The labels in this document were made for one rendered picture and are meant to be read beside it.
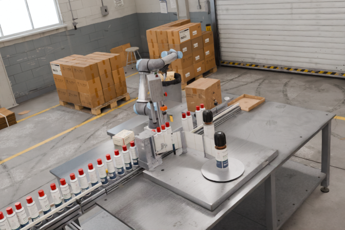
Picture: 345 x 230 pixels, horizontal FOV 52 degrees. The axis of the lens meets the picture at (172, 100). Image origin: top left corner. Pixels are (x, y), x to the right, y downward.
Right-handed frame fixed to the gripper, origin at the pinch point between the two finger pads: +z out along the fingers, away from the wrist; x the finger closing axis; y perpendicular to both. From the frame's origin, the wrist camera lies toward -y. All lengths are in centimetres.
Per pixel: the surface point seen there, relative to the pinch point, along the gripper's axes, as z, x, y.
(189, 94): -12.5, -43.1, -20.4
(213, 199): -14, -114, -153
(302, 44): -75, -113, 345
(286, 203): 9, -172, -55
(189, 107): 1, -50, -17
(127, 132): 31, -21, -79
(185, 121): -11, -62, -76
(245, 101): -27, -93, 17
